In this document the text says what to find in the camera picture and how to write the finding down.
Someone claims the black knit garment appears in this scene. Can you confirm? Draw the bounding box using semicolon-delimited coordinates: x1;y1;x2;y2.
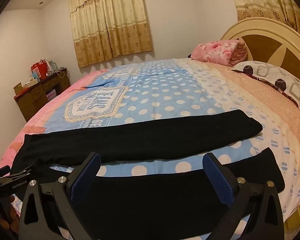
12;110;285;239

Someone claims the dark wooden desk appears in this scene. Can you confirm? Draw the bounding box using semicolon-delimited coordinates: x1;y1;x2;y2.
14;68;70;122

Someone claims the red gift bag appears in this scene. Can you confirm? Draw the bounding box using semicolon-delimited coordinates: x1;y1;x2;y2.
31;59;48;80

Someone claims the circle patterned pillow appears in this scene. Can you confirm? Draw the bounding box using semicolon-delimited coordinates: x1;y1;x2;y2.
231;61;300;110

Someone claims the blue polka dot bedspread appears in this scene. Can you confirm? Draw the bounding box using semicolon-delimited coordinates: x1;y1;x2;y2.
0;59;300;222

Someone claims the pink floral folded blanket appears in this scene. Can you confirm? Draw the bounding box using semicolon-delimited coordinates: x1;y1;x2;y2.
191;40;247;67

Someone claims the cream wooden headboard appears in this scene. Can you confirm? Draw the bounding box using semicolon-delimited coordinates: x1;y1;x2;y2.
222;17;300;79

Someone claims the beige window curtain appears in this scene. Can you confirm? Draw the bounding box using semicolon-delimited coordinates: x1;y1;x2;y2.
70;0;152;68

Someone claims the beige curtain near headboard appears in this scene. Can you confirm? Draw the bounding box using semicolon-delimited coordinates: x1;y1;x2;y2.
234;0;300;34

